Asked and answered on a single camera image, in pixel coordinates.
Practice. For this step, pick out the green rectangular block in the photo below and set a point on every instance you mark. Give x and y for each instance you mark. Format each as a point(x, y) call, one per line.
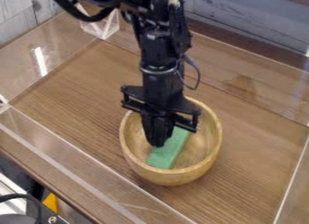
point(163, 156)

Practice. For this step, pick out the yellow label on equipment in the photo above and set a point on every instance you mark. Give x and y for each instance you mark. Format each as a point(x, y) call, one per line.
point(51, 203)

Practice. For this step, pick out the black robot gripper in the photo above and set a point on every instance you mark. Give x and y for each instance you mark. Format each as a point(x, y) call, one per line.
point(160, 103)

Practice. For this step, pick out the black equipment with screw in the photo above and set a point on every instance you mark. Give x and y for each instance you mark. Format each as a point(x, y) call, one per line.
point(48, 216)

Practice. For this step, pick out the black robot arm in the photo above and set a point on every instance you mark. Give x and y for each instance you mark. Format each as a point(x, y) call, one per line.
point(163, 36)

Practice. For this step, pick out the brown wooden bowl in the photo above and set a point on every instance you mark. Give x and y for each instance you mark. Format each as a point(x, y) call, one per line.
point(186, 156)

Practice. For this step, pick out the clear acrylic tray walls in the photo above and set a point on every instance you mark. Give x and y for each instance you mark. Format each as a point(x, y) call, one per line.
point(60, 77)

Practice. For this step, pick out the clear acrylic corner bracket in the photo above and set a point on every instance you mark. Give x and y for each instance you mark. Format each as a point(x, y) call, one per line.
point(103, 28)

